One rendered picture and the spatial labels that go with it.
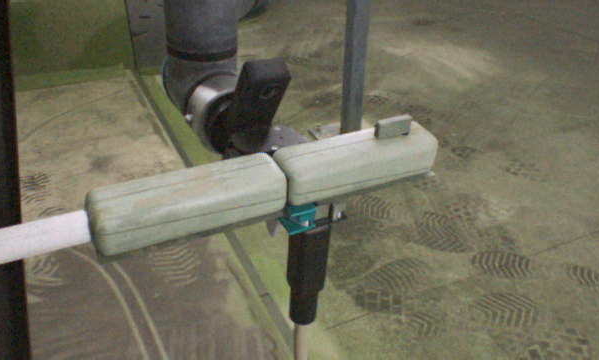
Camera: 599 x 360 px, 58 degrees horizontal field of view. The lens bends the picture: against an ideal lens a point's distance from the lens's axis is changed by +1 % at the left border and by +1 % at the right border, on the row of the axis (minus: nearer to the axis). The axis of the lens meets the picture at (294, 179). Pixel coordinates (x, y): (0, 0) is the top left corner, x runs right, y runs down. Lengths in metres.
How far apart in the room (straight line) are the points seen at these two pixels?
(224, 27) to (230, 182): 0.29
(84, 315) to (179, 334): 0.19
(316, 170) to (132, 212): 0.15
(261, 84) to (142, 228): 0.19
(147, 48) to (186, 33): 1.53
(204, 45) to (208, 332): 0.54
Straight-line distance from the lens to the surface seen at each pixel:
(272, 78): 0.52
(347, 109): 1.62
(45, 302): 1.16
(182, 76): 0.70
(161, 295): 1.10
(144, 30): 2.18
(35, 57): 2.17
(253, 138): 0.56
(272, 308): 1.05
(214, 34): 0.67
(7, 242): 0.42
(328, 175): 0.45
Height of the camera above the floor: 0.79
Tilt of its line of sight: 32 degrees down
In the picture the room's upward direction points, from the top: straight up
